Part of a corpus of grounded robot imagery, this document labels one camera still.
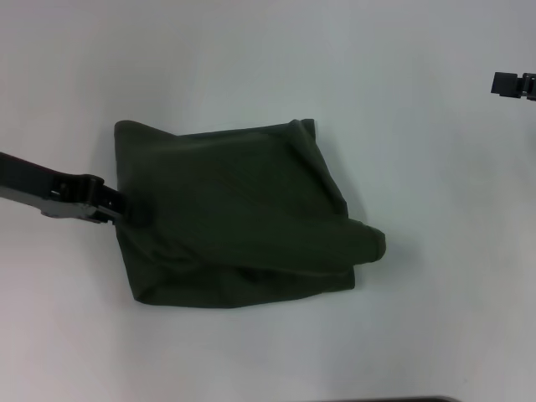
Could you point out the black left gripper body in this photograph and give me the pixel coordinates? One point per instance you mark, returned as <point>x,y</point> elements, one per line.
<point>42,184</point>

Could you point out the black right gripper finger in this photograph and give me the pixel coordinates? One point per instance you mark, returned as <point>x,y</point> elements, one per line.
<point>511,86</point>

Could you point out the dark green FREE T-shirt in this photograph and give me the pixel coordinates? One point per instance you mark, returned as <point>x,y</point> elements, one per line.
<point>251,218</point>

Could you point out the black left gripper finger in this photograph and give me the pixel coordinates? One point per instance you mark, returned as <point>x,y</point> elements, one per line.
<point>106,214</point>
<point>134,207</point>

